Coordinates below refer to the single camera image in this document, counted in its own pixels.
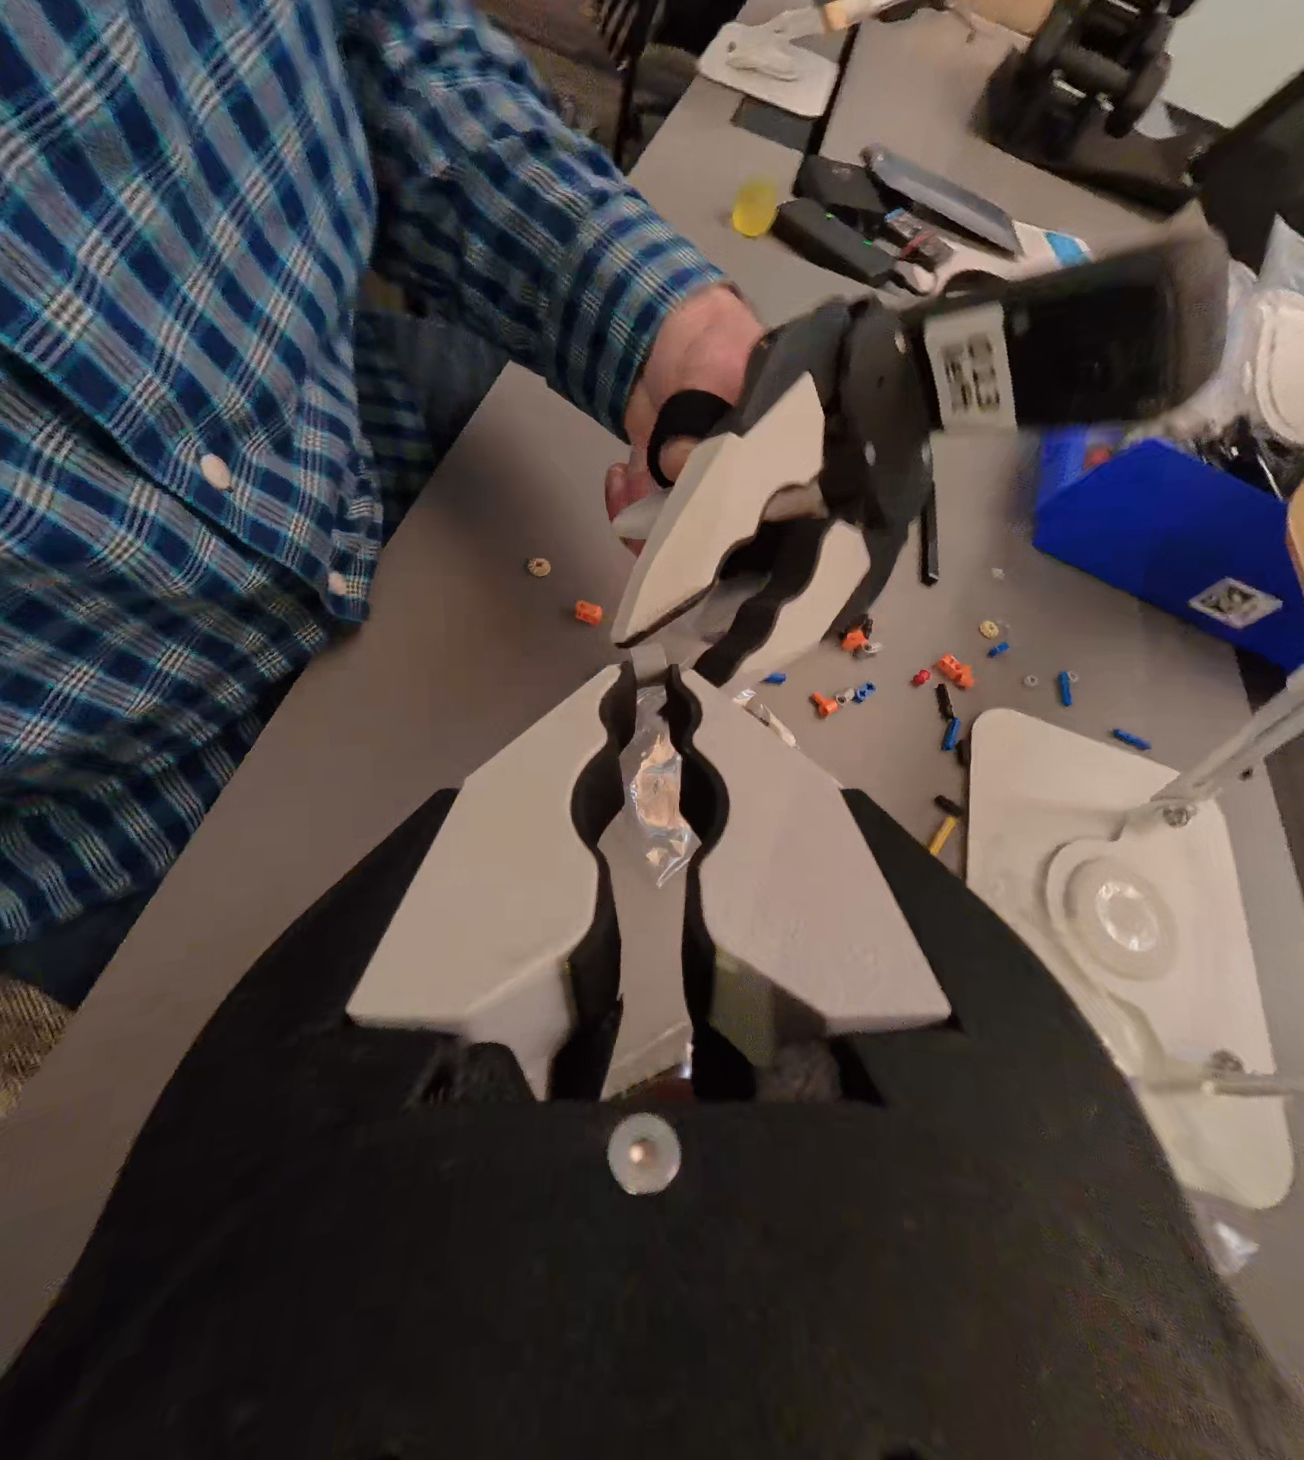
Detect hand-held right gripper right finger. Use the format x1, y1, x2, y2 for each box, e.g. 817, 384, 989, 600
666, 664, 955, 1104

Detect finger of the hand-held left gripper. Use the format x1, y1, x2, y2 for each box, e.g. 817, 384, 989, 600
695, 518, 879, 688
610, 378, 832, 654

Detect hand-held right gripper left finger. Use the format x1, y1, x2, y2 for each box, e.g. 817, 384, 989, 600
347, 664, 625, 1104

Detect small clear plastic bag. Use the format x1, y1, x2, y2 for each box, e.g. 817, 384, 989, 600
616, 643, 800, 889

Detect scattered small lego pins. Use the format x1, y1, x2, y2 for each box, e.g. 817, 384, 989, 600
761, 564, 1156, 822

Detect person's left hand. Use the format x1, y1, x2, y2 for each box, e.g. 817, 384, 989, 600
604, 284, 773, 526

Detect white blue paper sheet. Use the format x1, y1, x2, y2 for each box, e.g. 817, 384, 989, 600
1011, 216, 1101, 273

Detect blue plastic parts bin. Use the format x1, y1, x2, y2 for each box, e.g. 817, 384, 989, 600
1034, 424, 1304, 672

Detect dark flat tablet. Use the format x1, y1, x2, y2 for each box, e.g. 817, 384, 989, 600
859, 144, 1027, 257

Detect black dumbbell rack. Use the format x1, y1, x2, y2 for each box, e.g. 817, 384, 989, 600
986, 0, 1229, 216

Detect white stand base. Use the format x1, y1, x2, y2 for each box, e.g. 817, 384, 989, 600
966, 655, 1304, 1213

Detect black power bank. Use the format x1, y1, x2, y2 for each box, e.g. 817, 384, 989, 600
776, 196, 907, 289

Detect person's plaid shirt torso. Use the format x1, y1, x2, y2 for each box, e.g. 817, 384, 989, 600
0, 0, 460, 953

